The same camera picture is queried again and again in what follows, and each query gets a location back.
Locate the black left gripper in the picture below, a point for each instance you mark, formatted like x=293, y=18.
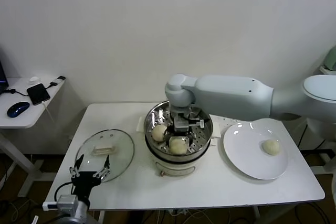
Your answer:
x=84, y=182

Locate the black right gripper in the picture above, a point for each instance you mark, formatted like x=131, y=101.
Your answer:
x=168, y=131

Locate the white steamed baozi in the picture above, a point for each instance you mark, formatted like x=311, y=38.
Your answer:
x=178, y=147
x=271, y=147
x=158, y=132

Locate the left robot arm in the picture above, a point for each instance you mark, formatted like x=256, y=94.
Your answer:
x=77, y=212

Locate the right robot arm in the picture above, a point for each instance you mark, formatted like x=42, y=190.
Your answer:
x=231, y=95

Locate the stainless steel steamer basket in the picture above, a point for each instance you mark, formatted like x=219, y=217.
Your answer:
x=202, y=134

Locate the white electric cooker base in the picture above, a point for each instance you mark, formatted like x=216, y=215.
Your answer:
x=176, y=169

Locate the glass pot lid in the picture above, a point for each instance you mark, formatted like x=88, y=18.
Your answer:
x=118, y=145

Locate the white plate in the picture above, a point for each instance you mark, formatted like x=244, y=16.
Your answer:
x=241, y=150

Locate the white power strip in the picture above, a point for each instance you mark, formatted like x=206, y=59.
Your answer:
x=179, y=211

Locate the white side desk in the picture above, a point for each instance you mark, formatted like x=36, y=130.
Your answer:
x=31, y=117

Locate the black smartphone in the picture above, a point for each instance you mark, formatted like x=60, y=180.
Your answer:
x=39, y=94

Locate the black usb adapter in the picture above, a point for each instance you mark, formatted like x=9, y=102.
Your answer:
x=61, y=78

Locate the blue computer mouse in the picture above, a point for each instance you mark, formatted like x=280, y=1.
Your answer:
x=18, y=110

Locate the small white earbud case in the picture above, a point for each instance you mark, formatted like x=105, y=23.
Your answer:
x=33, y=79

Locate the dark laptop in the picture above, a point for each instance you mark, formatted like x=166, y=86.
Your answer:
x=2, y=77

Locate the white desk foot bar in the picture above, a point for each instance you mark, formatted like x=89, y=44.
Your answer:
x=315, y=153

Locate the white shelf desk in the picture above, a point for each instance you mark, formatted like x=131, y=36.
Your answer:
x=326, y=70

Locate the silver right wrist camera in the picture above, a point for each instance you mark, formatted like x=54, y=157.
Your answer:
x=181, y=124

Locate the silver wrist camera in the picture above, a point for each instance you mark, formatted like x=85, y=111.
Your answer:
x=181, y=124
x=67, y=203

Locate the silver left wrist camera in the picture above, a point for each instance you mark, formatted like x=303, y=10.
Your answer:
x=67, y=203

